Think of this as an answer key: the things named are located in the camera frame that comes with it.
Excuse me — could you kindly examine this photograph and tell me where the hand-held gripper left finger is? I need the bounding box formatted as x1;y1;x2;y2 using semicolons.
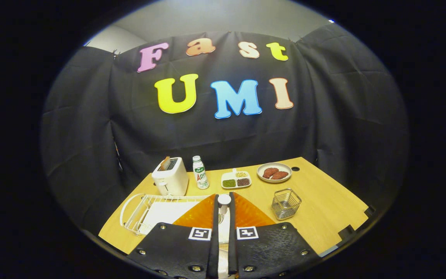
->
125;194;220;279

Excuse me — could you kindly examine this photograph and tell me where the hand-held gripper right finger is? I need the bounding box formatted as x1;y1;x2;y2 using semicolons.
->
228;192;321;279

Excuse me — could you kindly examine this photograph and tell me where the white wire dish rack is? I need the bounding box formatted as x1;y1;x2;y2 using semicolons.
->
120;193;214;236

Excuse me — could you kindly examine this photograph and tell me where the metal wire basket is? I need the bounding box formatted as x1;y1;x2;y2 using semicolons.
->
271;188;302;221

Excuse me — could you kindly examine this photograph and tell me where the pink striped handle spoon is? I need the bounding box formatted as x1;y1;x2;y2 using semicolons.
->
217;194;232;279

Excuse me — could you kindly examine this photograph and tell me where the beige round meat dish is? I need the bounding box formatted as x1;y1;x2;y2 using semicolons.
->
257;162;292;183

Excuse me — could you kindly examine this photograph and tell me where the white divided bean dish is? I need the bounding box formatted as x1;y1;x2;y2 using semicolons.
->
221;170;252;189

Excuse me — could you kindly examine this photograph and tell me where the white toaster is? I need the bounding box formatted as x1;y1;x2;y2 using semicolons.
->
151;157;189;196

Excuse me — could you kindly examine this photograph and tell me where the white bottle green label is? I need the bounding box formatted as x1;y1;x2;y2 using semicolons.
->
192;155;210;190

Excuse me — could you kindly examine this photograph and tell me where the black backdrop cloth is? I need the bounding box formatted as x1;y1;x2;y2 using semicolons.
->
40;23;409;233

